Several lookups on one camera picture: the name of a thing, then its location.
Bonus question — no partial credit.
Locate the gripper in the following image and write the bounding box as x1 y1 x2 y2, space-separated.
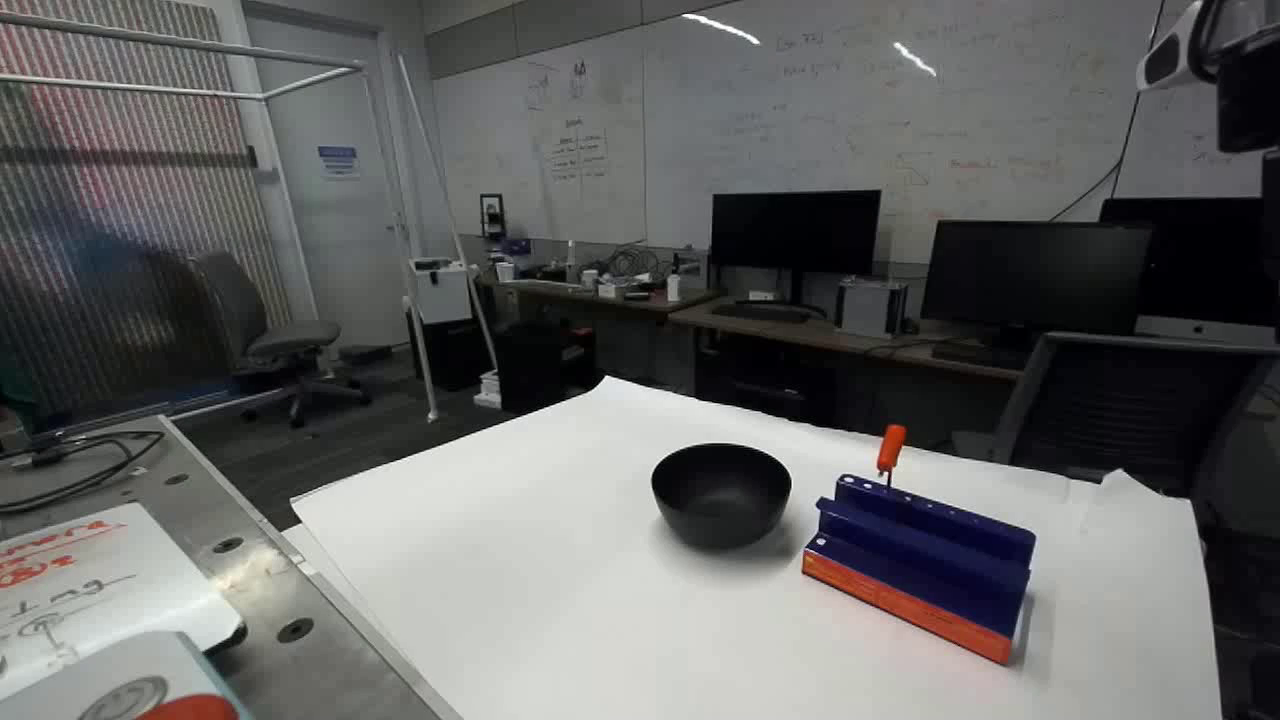
1215 28 1280 343

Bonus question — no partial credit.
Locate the black bowl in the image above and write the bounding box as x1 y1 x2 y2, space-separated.
651 443 793 550

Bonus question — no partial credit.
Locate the black mesh office chair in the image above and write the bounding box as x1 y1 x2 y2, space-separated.
990 332 1280 501

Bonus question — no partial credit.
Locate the row of monitors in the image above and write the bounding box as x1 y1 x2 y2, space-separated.
920 197 1280 353

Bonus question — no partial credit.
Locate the silver box computer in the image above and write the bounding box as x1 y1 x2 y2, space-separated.
836 278 910 339

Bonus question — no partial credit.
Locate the monitor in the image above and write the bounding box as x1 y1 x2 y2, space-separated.
710 190 883 307

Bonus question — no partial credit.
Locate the blue tool holder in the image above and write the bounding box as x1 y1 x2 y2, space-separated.
801 474 1037 666

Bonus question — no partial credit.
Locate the whiteboard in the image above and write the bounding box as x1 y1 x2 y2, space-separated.
430 0 1280 267

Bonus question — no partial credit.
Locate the wooden desk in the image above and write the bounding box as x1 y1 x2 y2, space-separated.
480 278 1031 426

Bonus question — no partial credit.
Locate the black keyboard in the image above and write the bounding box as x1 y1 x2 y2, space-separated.
712 302 827 325

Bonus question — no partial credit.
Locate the white paper sheet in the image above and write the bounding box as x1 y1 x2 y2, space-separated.
290 376 1223 720

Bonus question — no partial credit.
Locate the black cabinet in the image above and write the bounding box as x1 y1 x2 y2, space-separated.
408 318 493 392

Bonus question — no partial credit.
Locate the white box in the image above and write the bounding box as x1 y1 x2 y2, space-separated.
408 258 473 325

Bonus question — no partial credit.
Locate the door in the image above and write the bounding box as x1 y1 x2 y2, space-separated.
244 4 413 351

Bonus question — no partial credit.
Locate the grey office chair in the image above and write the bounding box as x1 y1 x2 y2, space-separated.
190 250 373 429

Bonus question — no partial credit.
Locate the frosted glass partition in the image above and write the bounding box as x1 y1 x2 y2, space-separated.
0 0 293 426

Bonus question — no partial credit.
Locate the white board with red writing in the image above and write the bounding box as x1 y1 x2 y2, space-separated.
0 502 247 701

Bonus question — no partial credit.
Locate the white flat device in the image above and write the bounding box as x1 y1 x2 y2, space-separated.
0 630 253 720

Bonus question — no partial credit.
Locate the black cable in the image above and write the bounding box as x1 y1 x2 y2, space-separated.
0 430 167 517
1048 0 1169 223

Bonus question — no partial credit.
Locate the orange handle screwdriver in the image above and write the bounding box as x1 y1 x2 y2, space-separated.
877 424 908 489

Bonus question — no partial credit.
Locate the white pipe frame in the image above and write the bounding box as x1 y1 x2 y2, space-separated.
0 10 501 423

